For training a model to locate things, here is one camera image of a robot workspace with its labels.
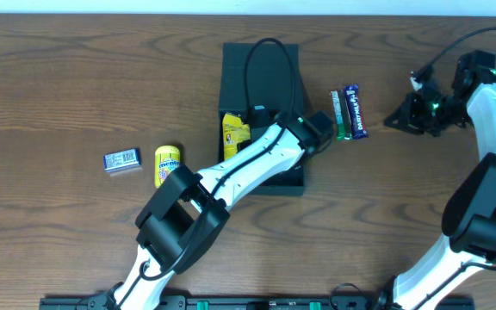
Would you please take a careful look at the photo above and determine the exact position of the yellow candy bag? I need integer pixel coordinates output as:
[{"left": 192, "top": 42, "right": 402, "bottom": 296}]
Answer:
[{"left": 222, "top": 113, "right": 251, "bottom": 160}]

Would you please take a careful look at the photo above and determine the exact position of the dark green gift box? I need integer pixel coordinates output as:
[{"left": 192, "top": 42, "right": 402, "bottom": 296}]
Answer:
[{"left": 218, "top": 42, "right": 305, "bottom": 196}]

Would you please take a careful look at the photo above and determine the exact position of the Dairy Milk chocolate bar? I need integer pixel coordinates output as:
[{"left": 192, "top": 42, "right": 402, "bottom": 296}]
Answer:
[{"left": 343, "top": 84, "right": 369, "bottom": 140}]

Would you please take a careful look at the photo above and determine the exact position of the green white chocolate bar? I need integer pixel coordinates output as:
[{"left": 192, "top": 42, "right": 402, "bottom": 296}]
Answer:
[{"left": 329, "top": 90, "right": 352, "bottom": 140}]

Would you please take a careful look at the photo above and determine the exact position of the yellow Mentos bottle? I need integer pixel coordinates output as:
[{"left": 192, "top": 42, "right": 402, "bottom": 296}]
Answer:
[{"left": 154, "top": 146, "right": 181, "bottom": 188}]

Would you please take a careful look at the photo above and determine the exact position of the small blue gum box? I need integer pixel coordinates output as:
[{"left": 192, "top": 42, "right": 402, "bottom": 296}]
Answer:
[{"left": 103, "top": 148, "right": 141, "bottom": 173}]

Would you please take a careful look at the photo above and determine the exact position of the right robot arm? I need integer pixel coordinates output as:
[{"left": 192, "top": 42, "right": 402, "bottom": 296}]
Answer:
[{"left": 373, "top": 50, "right": 496, "bottom": 309}]

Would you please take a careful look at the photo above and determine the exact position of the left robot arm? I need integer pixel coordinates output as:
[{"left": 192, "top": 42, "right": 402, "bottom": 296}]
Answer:
[{"left": 104, "top": 111, "right": 334, "bottom": 309}]

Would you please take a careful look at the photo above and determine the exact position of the black mounting rail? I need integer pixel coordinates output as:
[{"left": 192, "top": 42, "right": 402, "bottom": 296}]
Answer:
[{"left": 39, "top": 294, "right": 476, "bottom": 310}]

